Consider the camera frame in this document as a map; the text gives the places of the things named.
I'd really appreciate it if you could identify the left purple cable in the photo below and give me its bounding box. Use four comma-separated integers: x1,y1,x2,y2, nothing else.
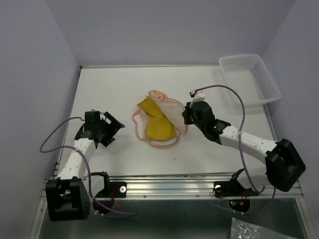
39,116,136,219

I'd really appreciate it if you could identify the aluminium mounting rail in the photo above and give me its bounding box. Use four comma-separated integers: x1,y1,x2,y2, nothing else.
41,177,305,200

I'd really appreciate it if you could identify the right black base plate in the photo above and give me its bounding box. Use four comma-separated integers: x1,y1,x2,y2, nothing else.
213,181,259,198

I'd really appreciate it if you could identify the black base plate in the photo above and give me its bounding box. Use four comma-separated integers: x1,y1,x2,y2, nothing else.
91,171,127,200
213,181,259,198

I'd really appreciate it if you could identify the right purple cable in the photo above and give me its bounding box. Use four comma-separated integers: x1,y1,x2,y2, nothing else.
190,85,276,215

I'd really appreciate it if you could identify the purple cable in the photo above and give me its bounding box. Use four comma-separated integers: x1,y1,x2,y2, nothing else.
39,116,136,219
190,85,276,215

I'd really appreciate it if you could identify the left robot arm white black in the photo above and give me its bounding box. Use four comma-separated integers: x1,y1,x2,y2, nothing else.
45,111,124,222

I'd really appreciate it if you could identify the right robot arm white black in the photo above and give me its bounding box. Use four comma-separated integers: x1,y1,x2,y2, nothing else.
182,101,306,194

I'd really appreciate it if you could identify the white plastic basket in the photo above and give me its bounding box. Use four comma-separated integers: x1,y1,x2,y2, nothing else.
219,54,281,107

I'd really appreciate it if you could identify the yellow bra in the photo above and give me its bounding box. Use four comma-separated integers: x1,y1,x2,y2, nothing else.
137,97,178,141

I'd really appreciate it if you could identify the floral mesh laundry bag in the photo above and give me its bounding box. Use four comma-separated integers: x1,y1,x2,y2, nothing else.
132,90,188,148

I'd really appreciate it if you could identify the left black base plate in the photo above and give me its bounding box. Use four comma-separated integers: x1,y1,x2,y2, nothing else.
91,171,127,200

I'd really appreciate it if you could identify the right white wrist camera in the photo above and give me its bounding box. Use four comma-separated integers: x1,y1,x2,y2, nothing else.
190,90,205,107

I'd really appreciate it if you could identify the clear plastic bag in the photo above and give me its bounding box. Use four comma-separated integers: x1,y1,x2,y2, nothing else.
230,218,265,239

